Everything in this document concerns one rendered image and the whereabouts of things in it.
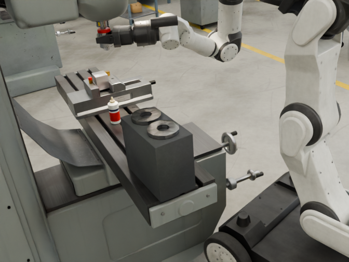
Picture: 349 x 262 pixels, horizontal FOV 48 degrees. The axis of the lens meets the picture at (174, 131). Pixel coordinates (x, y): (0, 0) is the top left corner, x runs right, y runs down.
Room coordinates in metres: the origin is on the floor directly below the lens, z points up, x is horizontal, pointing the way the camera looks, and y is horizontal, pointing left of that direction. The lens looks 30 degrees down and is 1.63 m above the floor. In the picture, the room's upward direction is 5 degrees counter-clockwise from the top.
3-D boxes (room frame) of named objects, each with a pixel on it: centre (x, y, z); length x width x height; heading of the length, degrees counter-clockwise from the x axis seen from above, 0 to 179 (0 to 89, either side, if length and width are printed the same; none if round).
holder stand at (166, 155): (0.98, 0.06, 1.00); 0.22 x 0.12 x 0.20; 29
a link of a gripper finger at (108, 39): (1.35, 0.22, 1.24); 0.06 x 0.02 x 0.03; 93
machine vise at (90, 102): (1.55, 0.27, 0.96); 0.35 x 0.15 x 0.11; 114
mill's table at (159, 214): (1.44, 0.25, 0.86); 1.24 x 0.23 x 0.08; 25
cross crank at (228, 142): (1.60, -0.23, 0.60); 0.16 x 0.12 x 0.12; 115
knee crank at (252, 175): (1.48, -0.32, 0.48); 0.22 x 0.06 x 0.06; 115
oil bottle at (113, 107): (1.37, 0.23, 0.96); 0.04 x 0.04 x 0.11
